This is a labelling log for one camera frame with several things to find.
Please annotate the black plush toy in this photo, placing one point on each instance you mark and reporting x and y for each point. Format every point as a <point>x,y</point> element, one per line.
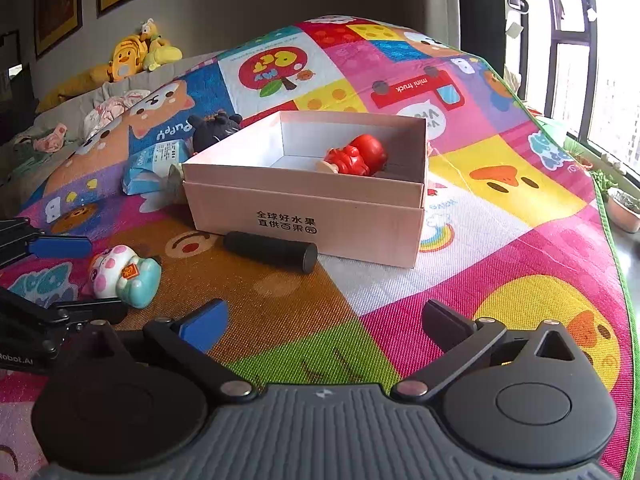
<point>212,130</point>

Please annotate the grey sofa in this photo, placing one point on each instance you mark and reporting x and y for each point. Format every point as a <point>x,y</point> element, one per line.
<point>65,115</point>

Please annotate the small green potted plant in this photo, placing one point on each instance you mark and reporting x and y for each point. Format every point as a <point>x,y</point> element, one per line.
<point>580,152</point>

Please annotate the green plastic basin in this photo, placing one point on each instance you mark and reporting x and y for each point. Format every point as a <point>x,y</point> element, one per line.
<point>552,132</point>

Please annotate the hanging paper tag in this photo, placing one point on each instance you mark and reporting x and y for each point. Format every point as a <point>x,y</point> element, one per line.
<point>513,29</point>

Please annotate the colourful printed play mat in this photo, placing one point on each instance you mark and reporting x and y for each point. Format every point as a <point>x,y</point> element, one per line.
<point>500,240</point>

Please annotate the white pink floral cloth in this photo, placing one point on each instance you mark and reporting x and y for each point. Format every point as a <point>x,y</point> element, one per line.
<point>110,110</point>

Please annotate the black window frame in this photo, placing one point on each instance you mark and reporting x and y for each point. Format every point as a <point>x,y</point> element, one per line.
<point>592,25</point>

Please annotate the black cylinder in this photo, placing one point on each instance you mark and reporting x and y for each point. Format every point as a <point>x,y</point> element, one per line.
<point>270,251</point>

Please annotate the tall framed wall picture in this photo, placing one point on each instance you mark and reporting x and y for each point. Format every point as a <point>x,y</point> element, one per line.
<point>57,2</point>

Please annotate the yellow duck plush backpack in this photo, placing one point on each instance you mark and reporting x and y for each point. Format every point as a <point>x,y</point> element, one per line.
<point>125,60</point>

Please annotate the red toy figurine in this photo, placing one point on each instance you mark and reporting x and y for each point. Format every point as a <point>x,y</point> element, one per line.
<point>360,152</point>

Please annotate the dark wooden cabinet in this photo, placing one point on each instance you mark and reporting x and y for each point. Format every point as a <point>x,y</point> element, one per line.
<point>15,95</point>

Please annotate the yellow pillow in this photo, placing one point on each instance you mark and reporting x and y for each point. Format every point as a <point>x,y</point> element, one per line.
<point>70,87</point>

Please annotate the pink cardboard box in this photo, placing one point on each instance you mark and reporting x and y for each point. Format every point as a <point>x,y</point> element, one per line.
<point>300,202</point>

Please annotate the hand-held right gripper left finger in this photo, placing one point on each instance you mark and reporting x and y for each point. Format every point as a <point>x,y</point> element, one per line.
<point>202,322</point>

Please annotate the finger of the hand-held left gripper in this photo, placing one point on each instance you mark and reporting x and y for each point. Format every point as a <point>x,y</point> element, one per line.
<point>60,247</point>
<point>95,311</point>

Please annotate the potted plant in pale pot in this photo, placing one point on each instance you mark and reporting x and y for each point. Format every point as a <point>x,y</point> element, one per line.
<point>625,210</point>

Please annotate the yellow duck plush toys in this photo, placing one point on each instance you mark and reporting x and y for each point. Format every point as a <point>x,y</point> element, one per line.
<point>160,52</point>

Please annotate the blue wet wipes packet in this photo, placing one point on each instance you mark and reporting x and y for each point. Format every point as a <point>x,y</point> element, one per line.
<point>150,165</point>

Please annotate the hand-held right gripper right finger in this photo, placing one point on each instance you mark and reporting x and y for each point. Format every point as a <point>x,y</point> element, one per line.
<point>445,322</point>

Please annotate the small pink cloth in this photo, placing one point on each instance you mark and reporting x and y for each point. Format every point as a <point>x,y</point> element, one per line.
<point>50,137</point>

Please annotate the pale green cloth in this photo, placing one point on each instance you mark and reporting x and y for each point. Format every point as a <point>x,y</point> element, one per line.
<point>25,152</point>

